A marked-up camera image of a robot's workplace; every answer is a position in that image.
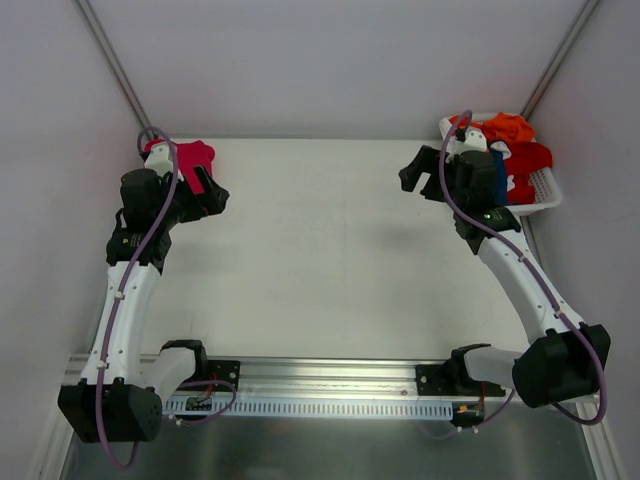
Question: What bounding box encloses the crimson pink t shirt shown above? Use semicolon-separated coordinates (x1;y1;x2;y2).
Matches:
142;139;215;195

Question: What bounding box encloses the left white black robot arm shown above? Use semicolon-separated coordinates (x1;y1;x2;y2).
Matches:
58;139;229;444

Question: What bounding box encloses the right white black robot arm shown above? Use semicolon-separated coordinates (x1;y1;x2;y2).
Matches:
399;131;611;408

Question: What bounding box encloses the blue t shirt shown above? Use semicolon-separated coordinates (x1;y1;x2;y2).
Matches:
490;149;508;206

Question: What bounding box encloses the orange t shirt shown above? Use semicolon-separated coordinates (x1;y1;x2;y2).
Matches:
454;112;535;146

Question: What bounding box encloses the red t shirt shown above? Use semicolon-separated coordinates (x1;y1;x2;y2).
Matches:
504;142;553;205

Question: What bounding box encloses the white plastic laundry basket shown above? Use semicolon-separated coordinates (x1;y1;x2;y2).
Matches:
438;112;562;217

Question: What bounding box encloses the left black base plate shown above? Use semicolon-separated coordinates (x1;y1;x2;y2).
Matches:
193;359;241;393

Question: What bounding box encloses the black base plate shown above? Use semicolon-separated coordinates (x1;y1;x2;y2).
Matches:
193;359;241;393
415;361;506;397

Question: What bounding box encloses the aluminium mounting rail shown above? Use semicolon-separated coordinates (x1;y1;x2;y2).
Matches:
64;352;601;404

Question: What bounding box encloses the white slotted cable duct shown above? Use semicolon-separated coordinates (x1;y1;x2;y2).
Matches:
159;397;455;420

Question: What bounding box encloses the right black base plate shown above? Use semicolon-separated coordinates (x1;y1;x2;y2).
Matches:
415;361;506;397

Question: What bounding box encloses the left aluminium frame post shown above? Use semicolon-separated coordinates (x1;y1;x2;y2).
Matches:
71;0;151;128

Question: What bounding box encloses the aluminium frame post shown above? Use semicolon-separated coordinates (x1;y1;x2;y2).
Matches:
520;0;603;120
71;0;151;128

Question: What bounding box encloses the right aluminium frame post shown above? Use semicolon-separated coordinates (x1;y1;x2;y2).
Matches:
520;0;603;120

